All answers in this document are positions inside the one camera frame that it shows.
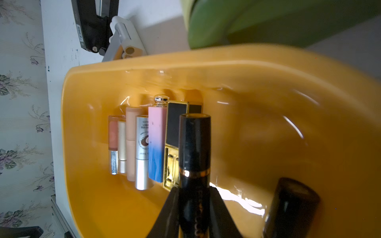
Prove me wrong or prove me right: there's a beige matte lipstick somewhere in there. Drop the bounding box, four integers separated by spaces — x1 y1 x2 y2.
126 107 144 181

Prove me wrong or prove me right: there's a blue pink gradient lipstick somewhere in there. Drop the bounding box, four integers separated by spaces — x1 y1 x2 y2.
148 94 169 183

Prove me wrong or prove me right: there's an aluminium front rail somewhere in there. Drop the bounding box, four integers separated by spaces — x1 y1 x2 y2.
51 194 76 238

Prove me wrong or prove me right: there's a black stapler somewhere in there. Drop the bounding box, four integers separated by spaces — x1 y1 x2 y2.
71 0 119 56

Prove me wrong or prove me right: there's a green pink drawer organizer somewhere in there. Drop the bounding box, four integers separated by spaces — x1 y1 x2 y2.
185 1 381 49

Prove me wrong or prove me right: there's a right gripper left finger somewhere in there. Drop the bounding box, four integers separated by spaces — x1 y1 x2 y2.
147 187 180 238

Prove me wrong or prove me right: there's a short black lipstick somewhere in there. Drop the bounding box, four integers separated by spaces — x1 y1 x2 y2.
179 113 211 238

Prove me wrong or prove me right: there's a yellow plastic storage box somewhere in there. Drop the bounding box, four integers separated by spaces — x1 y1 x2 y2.
62 45 381 238

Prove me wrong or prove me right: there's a red silver lipstick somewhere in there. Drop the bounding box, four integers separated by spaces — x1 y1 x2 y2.
108 115 126 175

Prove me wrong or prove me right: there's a black lipstick gold band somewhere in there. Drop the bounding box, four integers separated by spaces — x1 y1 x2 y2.
263 178 320 238

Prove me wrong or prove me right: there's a champagne gold lipstick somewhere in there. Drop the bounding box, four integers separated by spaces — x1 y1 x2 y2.
118 121 127 174

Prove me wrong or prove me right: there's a silver cylinder lipstick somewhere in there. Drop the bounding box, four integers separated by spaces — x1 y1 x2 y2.
135 115 152 190

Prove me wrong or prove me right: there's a white folding phone stand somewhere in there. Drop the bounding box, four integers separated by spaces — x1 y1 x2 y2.
102 16 147 62

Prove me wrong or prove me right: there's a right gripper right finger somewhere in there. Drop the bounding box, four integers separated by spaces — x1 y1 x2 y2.
209 187 243 238

